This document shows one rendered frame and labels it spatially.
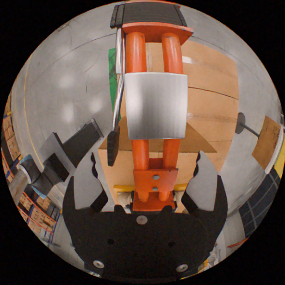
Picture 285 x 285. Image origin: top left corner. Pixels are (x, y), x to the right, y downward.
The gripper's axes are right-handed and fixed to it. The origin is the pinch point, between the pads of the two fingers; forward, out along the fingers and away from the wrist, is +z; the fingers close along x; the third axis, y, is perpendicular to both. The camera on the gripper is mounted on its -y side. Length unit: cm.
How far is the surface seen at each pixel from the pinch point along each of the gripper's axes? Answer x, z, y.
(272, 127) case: 151, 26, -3
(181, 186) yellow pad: 12.8, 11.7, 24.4
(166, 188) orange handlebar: 3.3, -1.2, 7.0
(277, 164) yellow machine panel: 727, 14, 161
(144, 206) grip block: -0.4, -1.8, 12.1
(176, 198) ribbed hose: 9.4, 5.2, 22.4
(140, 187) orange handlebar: -0.9, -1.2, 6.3
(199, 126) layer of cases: 38, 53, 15
